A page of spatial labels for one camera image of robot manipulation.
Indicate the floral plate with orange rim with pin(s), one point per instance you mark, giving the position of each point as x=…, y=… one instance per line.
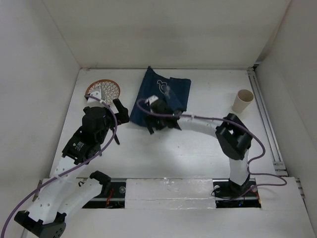
x=109, y=88

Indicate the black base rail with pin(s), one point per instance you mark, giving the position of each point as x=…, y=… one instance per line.
x=114, y=197

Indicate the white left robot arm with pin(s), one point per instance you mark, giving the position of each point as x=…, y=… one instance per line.
x=48, y=214

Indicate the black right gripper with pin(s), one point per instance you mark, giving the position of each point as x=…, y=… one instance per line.
x=150, y=118

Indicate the aluminium rail right side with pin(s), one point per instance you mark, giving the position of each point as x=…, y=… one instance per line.
x=278, y=162

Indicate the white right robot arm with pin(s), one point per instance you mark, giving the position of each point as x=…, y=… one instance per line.
x=232, y=135

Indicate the beige paper cup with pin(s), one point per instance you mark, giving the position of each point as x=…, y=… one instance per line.
x=243, y=98

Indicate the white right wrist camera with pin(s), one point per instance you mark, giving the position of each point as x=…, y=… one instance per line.
x=151, y=99

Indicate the white foam block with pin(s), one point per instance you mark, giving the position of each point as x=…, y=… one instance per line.
x=169, y=194

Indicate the dark blue cloth napkin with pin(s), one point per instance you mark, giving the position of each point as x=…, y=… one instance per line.
x=154, y=84

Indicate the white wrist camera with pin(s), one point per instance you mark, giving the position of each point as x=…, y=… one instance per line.
x=94, y=98
x=151, y=99

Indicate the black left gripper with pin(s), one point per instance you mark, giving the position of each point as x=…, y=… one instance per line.
x=122, y=116

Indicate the black table knife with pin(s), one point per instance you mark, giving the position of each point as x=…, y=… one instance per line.
x=115, y=136

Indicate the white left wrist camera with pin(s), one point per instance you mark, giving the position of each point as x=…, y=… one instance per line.
x=94, y=98

